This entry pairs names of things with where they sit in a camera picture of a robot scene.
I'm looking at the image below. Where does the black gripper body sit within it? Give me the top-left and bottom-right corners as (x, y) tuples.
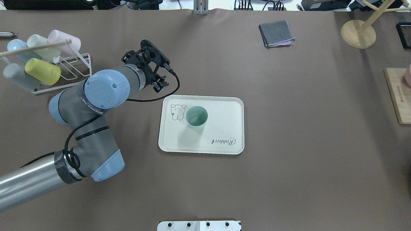
(121, 40), (171, 87)

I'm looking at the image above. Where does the pink bowl with ice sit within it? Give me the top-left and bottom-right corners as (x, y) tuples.
(405, 65), (411, 86)

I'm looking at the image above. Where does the cream rabbit print tray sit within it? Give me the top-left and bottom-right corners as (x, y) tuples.
(158, 95), (245, 155)

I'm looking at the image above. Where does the wooden mug tree stand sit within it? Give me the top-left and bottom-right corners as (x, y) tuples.
(341, 0), (411, 49)

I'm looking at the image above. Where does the pink plastic cup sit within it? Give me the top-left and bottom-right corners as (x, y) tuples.
(48, 30), (81, 56)

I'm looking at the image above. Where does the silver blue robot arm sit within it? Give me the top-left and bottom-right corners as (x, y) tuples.
(0, 40), (175, 212)

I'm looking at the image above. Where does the light blue plastic cup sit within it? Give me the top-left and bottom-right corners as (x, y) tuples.
(7, 39), (40, 63)

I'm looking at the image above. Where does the wooden cutting board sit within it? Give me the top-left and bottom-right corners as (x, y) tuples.
(384, 68), (411, 124)

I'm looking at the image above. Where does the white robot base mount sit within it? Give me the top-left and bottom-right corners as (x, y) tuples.
(157, 220), (242, 231)

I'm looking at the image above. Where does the grey plastic cup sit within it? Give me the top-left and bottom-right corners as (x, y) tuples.
(3, 63), (40, 92)

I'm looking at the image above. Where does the folded grey cloth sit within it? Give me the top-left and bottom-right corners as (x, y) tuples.
(258, 20), (295, 48)

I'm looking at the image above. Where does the black pen on table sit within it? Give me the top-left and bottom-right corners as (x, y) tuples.
(0, 32), (15, 39)

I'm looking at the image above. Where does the black tray edge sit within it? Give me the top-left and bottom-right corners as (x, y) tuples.
(396, 22), (411, 49)

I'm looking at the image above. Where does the yellow plastic cup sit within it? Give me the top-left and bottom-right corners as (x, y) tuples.
(24, 58), (61, 85)

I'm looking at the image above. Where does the aluminium frame post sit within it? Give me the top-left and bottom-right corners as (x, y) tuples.
(193, 0), (209, 15)

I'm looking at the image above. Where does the pale cream plastic cup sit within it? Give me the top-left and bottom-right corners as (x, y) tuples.
(26, 35), (61, 63)

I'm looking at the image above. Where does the green plastic cup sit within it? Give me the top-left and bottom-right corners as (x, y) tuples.
(186, 106), (208, 131)

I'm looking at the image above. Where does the white wire cup rack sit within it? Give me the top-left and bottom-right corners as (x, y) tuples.
(1, 39), (92, 94)

